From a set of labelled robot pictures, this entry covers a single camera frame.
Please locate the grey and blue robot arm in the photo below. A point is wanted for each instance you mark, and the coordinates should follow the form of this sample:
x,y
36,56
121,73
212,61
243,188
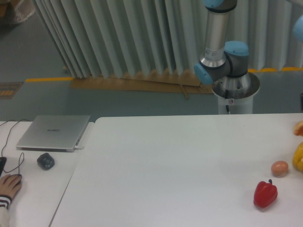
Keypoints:
x,y
222,52

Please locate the silver closed laptop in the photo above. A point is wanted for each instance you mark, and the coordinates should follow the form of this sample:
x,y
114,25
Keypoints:
x,y
54,133

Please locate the orange bread roll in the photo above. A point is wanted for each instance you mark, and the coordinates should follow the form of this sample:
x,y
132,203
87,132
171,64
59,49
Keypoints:
x,y
298,129

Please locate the person's hand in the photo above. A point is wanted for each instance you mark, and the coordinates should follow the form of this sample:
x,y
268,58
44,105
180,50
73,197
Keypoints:
x,y
8,186

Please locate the black keyboard edge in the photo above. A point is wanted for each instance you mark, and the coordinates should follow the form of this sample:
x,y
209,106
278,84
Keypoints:
x,y
3,161

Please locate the black computer mouse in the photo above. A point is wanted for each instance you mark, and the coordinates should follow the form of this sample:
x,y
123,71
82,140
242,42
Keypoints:
x,y
18,176

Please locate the striped cream sleeve forearm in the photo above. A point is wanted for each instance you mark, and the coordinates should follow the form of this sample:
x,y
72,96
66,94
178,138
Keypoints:
x,y
5,201

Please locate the brown egg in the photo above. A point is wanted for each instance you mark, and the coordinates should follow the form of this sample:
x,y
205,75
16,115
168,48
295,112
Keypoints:
x,y
279,168

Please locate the grey folding partition screen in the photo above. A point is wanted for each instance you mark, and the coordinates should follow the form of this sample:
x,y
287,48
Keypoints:
x,y
114,37

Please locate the yellow bell pepper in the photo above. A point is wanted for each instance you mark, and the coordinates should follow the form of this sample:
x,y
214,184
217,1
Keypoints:
x,y
297,160

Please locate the red bell pepper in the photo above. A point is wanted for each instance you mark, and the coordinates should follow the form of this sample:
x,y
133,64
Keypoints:
x,y
265,194

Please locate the dark grey earbuds case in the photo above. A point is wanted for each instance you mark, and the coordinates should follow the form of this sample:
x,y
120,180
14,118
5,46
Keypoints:
x,y
46,161

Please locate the brown cardboard sheet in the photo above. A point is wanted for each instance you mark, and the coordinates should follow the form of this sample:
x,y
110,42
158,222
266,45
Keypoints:
x,y
186,84

